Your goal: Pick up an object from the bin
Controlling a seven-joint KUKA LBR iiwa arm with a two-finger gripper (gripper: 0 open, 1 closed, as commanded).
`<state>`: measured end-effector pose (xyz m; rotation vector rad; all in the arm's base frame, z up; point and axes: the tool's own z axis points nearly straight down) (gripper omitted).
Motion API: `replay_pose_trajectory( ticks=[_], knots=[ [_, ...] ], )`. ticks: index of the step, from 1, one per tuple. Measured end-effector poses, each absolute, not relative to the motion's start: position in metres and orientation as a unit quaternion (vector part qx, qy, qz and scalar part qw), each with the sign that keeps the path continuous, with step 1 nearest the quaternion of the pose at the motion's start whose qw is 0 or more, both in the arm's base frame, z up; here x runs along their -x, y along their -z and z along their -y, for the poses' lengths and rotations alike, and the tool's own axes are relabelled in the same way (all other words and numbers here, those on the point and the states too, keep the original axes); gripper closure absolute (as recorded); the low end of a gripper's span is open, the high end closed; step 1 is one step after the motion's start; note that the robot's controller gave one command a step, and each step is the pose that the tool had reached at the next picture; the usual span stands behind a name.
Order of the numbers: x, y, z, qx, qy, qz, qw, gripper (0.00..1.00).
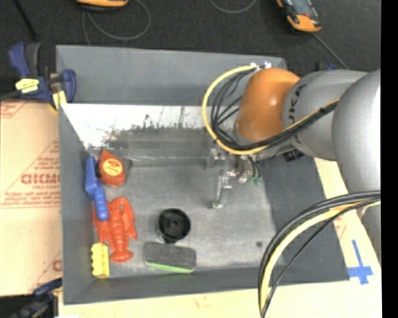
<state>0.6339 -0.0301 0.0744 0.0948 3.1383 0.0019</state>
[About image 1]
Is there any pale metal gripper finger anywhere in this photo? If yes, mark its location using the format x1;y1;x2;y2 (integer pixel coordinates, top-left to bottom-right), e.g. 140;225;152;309
220;172;233;209
212;176;224;209

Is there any grey metal bin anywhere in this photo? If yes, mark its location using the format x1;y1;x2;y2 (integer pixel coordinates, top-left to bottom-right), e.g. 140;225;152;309
55;44;350;305

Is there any black round disc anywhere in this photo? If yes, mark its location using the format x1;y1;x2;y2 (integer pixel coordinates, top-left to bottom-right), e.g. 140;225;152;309
157;207;192;245

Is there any grey and green sponge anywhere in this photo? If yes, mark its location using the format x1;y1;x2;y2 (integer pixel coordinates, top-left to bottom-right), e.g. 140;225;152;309
143;240;198;274

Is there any red toy lobster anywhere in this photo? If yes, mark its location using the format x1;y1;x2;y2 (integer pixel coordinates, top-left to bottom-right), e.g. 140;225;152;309
92;196;139;263

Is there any yellow ridged block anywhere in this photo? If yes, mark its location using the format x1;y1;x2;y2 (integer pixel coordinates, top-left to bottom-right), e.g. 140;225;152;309
90;242;111;279

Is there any brown cardboard board red print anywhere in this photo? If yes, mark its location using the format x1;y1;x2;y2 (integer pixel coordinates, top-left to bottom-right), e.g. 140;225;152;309
0;99;64;298

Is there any black cylinder on white bracket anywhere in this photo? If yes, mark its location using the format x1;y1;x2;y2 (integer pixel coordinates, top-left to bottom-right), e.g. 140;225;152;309
284;148;302;163

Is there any blue plastic handle tool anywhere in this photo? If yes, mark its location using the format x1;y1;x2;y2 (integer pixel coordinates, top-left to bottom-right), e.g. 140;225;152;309
83;154;110;222

